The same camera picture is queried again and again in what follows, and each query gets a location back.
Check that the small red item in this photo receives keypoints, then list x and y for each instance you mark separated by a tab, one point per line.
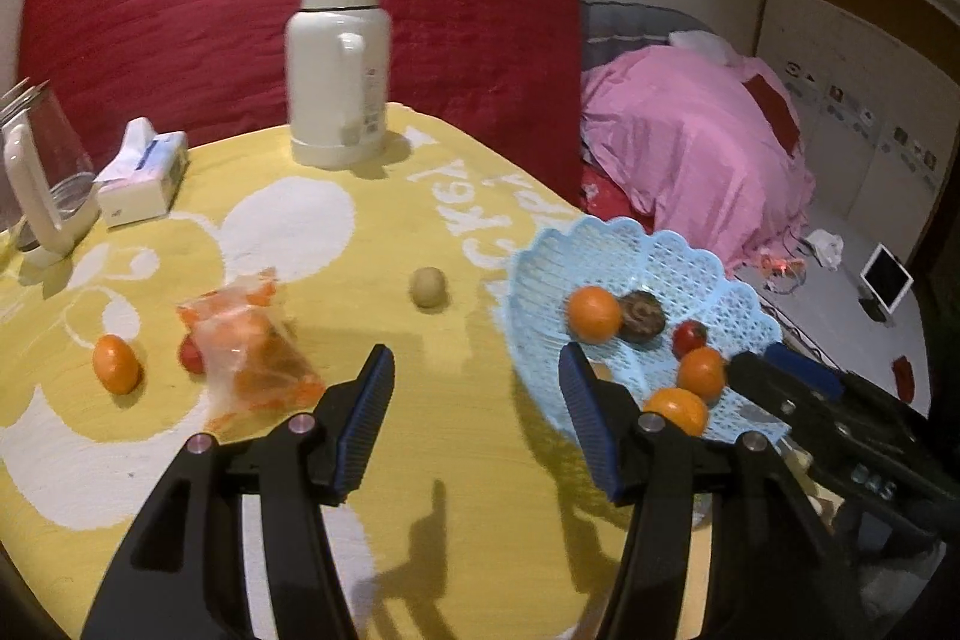
904	379

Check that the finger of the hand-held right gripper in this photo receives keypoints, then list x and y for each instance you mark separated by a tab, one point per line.
806	368
765	385

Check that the small oval orange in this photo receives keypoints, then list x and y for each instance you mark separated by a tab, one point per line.
116	364

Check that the small red tomato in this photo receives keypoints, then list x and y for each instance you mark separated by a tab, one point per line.
189	356

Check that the white tissue box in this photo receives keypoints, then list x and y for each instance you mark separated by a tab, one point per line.
139	190

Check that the large red tomato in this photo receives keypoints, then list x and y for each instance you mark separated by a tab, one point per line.
690	338

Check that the small beige round fruit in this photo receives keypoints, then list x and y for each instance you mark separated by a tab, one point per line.
428	287

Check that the red cloth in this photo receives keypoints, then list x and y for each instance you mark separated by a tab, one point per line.
772	108

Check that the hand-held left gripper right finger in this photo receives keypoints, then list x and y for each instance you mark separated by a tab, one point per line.
585	422

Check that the wardrobe with stickers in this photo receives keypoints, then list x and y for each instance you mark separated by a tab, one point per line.
847	55

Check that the white tablet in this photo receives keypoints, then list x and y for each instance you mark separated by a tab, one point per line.
885	276

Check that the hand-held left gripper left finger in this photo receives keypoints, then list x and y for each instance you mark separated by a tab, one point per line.
371	415

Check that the pink blanket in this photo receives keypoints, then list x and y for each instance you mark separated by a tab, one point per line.
690	160

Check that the white crumpled item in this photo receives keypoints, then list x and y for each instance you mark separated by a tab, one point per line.
825	248

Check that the large orange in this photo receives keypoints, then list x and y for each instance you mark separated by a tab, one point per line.
594	312

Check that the cream thermos flask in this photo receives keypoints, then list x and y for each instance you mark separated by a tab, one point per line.
322	78

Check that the plastic bag of orange pieces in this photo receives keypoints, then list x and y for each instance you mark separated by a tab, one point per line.
251	347

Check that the light blue plastic basket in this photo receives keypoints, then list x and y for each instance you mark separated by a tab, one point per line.
622	257

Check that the grey padded headboard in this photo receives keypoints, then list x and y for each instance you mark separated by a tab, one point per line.
637	21

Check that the white pillow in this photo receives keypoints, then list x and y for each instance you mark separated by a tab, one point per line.
701	44

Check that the brown passion fruit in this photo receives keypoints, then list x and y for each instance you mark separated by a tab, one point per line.
643	315

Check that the mandarin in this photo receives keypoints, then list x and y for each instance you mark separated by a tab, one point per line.
703	374
677	410

